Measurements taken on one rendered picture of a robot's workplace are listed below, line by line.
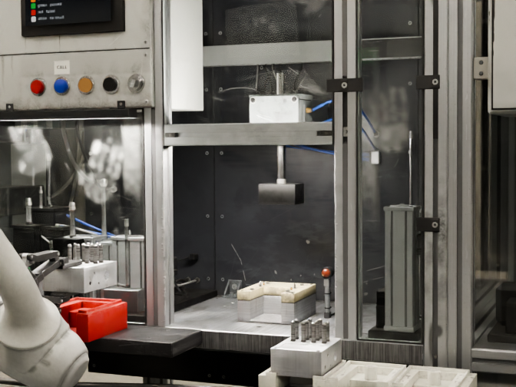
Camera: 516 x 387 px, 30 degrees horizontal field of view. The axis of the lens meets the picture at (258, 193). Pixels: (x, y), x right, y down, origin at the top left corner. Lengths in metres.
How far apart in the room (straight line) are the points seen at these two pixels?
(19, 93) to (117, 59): 0.25
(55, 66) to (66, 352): 0.80
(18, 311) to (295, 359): 0.52
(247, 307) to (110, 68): 0.58
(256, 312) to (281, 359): 0.39
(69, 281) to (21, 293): 0.45
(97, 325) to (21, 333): 0.45
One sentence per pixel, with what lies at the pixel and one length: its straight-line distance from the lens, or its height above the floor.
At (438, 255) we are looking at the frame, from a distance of 1.84.
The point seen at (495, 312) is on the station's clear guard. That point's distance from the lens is 1.86.
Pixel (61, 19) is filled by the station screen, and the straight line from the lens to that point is 2.11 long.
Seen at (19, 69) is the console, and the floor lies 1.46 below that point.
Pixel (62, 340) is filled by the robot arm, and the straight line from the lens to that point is 1.54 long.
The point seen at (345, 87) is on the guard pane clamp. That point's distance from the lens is 1.87.
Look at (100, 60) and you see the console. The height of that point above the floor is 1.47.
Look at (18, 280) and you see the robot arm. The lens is 1.46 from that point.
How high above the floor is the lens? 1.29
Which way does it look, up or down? 3 degrees down
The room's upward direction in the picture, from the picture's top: straight up
